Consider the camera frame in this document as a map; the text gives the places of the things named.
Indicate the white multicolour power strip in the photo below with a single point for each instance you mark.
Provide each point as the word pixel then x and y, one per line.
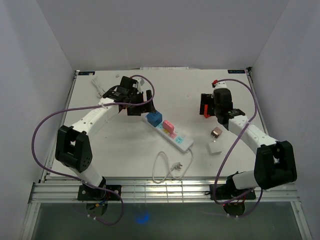
pixel 181 142

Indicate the pink plug adapter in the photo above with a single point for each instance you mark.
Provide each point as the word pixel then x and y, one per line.
pixel 168 126

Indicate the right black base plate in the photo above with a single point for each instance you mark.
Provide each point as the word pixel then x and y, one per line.
pixel 223 194

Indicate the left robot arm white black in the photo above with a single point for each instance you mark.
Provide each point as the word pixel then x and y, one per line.
pixel 73 147

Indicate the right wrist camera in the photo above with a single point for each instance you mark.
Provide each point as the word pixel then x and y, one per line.
pixel 216 84

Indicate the left corner label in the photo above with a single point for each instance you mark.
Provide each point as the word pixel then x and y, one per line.
pixel 86 73

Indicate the orange power strip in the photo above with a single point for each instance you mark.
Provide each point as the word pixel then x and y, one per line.
pixel 99 88

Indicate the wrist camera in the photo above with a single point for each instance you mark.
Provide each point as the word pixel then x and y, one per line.
pixel 216 84
pixel 140 81

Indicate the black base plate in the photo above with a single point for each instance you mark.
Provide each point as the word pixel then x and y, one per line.
pixel 223 194
pixel 100 192

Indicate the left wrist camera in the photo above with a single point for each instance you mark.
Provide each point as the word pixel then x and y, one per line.
pixel 140 81

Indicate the white plug adapter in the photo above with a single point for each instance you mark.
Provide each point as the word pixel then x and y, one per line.
pixel 214 148

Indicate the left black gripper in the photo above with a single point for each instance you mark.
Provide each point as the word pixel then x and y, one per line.
pixel 147 107

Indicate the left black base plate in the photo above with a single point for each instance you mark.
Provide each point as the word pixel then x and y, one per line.
pixel 100 192

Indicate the rose gold plug adapter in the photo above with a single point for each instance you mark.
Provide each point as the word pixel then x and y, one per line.
pixel 216 132

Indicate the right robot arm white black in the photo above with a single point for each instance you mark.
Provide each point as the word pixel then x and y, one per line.
pixel 274 160

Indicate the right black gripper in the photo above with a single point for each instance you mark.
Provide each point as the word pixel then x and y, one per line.
pixel 206 99

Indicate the right corner label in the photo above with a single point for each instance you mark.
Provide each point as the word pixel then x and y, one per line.
pixel 236 71

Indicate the red cube socket adapter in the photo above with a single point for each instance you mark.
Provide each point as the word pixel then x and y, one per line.
pixel 207 111

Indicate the blue cube socket adapter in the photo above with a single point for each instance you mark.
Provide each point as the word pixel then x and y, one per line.
pixel 154 118

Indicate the corner label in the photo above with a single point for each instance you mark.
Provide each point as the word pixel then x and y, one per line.
pixel 86 73
pixel 236 71

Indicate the aluminium frame rail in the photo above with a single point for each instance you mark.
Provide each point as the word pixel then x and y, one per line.
pixel 146 191

